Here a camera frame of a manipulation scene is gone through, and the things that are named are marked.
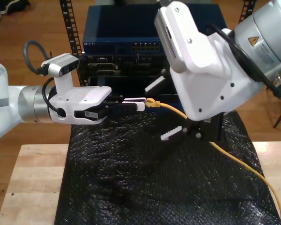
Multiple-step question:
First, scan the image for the yellow network cable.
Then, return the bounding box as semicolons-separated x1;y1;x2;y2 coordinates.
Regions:
146;97;281;223

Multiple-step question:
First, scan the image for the blue base box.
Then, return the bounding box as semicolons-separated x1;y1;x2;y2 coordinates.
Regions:
112;103;226;115

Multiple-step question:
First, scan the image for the black rack server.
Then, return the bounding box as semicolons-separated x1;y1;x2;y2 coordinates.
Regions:
84;54;171;77

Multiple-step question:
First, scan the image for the black bubble-wrap mat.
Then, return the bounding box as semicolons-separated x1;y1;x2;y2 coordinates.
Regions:
53;110;281;225

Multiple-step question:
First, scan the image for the blue network switch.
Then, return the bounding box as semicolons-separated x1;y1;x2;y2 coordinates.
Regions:
82;4;228;56

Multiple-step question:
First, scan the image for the black rack frame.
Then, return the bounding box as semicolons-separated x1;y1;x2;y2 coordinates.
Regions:
59;0;257;104

